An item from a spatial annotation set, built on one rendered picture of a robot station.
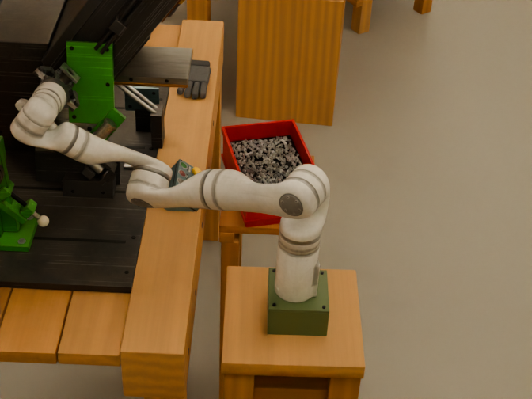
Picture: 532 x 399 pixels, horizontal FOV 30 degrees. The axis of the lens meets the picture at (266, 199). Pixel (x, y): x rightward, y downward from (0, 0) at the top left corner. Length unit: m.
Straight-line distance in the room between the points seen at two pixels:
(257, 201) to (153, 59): 0.73
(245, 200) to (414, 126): 2.48
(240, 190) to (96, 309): 0.45
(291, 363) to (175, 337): 0.26
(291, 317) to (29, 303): 0.60
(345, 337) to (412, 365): 1.15
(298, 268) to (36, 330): 0.60
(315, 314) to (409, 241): 1.68
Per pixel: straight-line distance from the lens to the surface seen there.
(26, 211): 2.40
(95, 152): 2.21
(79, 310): 2.29
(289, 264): 2.15
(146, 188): 2.25
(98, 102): 2.51
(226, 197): 2.11
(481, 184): 4.22
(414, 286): 3.68
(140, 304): 2.26
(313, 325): 2.24
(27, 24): 2.64
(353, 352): 2.24
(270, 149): 2.76
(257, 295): 2.35
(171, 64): 2.65
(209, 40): 3.23
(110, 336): 2.22
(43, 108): 2.15
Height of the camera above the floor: 2.49
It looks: 39 degrees down
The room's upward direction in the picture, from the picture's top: 3 degrees clockwise
